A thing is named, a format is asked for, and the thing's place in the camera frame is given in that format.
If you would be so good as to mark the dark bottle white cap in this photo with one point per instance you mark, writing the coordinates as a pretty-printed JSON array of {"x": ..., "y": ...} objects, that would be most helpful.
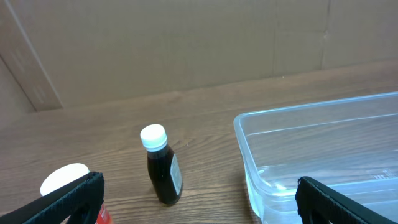
[{"x": 162, "y": 164}]

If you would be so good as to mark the clear plastic container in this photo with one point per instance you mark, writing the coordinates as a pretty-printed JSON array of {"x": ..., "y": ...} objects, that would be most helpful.
[{"x": 349, "y": 145}]

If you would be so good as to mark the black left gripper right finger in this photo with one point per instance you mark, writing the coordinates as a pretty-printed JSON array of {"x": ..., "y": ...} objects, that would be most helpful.
[{"x": 319, "y": 204}]

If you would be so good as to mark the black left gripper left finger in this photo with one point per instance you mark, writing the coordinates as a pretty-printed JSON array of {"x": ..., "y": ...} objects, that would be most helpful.
[{"x": 80, "y": 201}]

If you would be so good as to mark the red bottle white cap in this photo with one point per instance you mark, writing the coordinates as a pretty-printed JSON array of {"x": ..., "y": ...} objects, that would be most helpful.
[{"x": 64, "y": 176}]

